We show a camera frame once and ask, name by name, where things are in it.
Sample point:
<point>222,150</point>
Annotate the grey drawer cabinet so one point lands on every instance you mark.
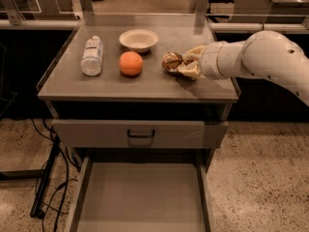
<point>153,95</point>

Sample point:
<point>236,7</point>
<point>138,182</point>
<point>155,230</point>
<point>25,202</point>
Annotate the black table leg frame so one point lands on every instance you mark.
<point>36,174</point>

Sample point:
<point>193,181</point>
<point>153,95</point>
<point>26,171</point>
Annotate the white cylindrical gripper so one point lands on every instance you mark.
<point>210,61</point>

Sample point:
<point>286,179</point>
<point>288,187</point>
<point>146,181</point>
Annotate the background grey workbench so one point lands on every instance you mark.
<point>270,11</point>

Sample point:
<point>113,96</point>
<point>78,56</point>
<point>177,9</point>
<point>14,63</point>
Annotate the white horizontal rail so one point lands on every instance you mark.
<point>215,27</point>

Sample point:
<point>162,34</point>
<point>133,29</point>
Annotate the clear plastic water bottle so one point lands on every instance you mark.
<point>91,63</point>

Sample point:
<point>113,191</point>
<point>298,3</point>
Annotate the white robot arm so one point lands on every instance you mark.
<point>264,55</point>

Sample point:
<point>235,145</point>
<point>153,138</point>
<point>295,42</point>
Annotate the orange fruit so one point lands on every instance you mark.
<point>131,63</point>

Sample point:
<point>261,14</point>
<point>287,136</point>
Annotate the white paper bowl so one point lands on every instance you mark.
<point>138,40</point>

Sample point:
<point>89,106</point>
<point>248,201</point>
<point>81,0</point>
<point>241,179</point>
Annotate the orange gold can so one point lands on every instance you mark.
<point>173,62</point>

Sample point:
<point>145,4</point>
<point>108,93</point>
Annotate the open grey middle drawer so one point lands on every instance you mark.
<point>141,197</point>

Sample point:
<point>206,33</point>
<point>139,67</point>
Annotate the black drawer handle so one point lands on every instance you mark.
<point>146,135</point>

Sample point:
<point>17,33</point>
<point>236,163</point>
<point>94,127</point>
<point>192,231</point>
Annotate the grey top drawer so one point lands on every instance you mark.
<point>168,134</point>

